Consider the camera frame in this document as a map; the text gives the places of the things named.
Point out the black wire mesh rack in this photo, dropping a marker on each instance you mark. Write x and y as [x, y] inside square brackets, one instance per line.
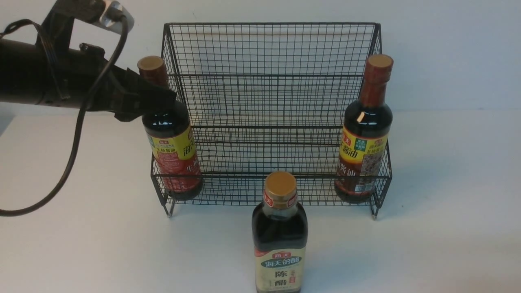
[265, 97]

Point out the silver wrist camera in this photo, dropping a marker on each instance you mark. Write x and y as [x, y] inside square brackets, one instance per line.
[110, 19]

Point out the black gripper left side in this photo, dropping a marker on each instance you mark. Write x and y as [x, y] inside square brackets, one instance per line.
[128, 95]

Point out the vinegar bottle cream label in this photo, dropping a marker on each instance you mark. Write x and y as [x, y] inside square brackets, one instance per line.
[280, 234]

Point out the soy sauce bottle red label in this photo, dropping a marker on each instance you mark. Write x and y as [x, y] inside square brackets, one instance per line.
[172, 143]

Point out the soy sauce bottle brown label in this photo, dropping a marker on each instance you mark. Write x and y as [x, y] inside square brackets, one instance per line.
[367, 123]

